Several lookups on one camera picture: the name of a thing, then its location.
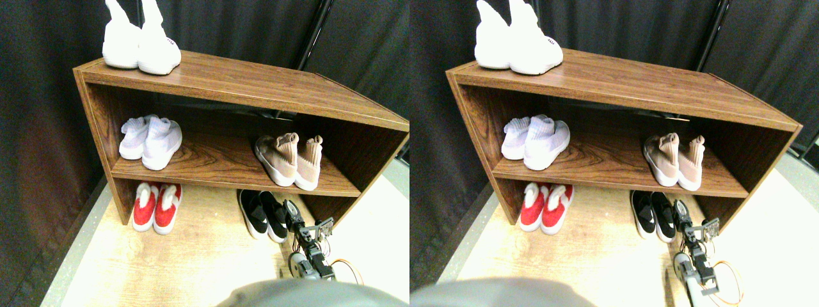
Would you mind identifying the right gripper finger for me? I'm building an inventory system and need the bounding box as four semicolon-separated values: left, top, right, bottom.
283;199;306;232
672;200;694;233

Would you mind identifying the black shoe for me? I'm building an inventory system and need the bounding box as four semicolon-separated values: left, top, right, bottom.
238;189;269;240
651;192;677;243
630;190;658;240
260;191;289;244

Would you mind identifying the beige shoe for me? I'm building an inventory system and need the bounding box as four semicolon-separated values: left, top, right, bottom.
676;135;706;191
255;132;301;187
294;135;324;191
644;132;681;187

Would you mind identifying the red shoe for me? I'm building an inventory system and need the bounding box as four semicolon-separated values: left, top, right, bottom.
132;182;161;232
153;184;184;235
541;184;575;235
519;182;549;232

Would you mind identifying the brown shoe rack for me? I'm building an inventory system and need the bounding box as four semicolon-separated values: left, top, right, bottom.
445;48;803;226
73;49;410;226

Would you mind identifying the curtain stand foot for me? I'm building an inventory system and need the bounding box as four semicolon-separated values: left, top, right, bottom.
791;133;819;161

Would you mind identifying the pale lilac shoe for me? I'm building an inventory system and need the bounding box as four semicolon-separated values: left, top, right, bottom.
142;117;184;171
523;114;571;171
119;115;155;161
501;117;533;161

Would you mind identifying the curtain stand pole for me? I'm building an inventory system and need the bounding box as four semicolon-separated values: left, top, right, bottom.
695;0;731;71
296;0;335;70

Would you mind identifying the white shoe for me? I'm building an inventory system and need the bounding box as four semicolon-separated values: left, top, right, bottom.
508;0;564;75
102;0;143;69
475;0;514;70
138;0;182;75

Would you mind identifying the orange wire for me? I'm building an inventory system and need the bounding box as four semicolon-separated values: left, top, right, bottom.
329;258;364;285
710;260;745;306

